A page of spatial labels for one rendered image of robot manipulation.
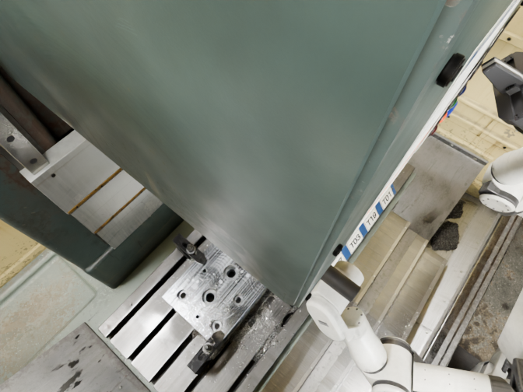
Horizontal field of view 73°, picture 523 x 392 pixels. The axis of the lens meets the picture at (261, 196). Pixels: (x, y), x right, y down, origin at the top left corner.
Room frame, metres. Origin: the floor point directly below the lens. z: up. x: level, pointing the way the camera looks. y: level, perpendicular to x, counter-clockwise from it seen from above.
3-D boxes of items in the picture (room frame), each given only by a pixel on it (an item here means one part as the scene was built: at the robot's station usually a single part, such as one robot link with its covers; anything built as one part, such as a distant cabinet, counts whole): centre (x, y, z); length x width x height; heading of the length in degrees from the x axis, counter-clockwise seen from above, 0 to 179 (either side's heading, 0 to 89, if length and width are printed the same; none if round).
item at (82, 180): (0.58, 0.38, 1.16); 0.48 x 0.05 x 0.51; 142
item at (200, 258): (0.37, 0.23, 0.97); 0.13 x 0.03 x 0.15; 52
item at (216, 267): (0.26, 0.12, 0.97); 0.29 x 0.23 x 0.05; 142
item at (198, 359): (0.06, 0.15, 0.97); 0.13 x 0.03 x 0.15; 142
